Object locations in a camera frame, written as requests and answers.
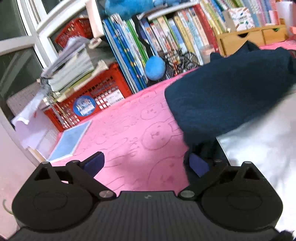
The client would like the navy white zip jacket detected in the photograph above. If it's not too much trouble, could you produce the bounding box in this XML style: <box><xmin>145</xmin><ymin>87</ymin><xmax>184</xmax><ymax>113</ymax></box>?
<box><xmin>165</xmin><ymin>42</ymin><xmax>295</xmax><ymax>230</ymax></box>

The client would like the blue notebook on blanket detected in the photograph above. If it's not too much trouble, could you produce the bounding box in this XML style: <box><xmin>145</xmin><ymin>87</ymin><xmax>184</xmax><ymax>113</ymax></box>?
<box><xmin>47</xmin><ymin>120</ymin><xmax>92</xmax><ymax>162</ymax></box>

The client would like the red plastic crate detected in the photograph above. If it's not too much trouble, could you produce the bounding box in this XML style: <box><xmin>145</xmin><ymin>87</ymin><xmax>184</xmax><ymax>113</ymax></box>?
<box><xmin>43</xmin><ymin>18</ymin><xmax>132</xmax><ymax>132</ymax></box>

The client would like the stack of papers and books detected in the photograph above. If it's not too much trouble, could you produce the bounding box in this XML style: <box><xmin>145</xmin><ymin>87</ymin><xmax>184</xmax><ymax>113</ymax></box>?
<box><xmin>11</xmin><ymin>37</ymin><xmax>115</xmax><ymax>126</ymax></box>

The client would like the miniature bicycle model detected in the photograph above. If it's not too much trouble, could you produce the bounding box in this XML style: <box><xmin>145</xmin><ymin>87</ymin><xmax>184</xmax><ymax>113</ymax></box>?
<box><xmin>162</xmin><ymin>49</ymin><xmax>200</xmax><ymax>80</ymax></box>

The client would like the blue Doraemon plush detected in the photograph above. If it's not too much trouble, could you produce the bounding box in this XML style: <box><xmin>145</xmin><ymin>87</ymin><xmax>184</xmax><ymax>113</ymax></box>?
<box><xmin>104</xmin><ymin>0</ymin><xmax>183</xmax><ymax>86</ymax></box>

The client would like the wooden drawer organizer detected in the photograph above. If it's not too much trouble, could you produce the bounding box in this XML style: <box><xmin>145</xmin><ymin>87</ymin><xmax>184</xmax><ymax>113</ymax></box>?
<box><xmin>216</xmin><ymin>25</ymin><xmax>288</xmax><ymax>56</ymax></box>

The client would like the row of colourful books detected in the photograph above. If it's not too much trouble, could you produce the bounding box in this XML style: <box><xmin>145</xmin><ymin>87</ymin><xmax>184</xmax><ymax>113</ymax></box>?
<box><xmin>102</xmin><ymin>1</ymin><xmax>279</xmax><ymax>93</ymax></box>

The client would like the pocket label printer box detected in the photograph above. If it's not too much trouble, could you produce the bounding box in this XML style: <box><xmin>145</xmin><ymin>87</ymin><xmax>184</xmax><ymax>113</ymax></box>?
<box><xmin>222</xmin><ymin>7</ymin><xmax>255</xmax><ymax>32</ymax></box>

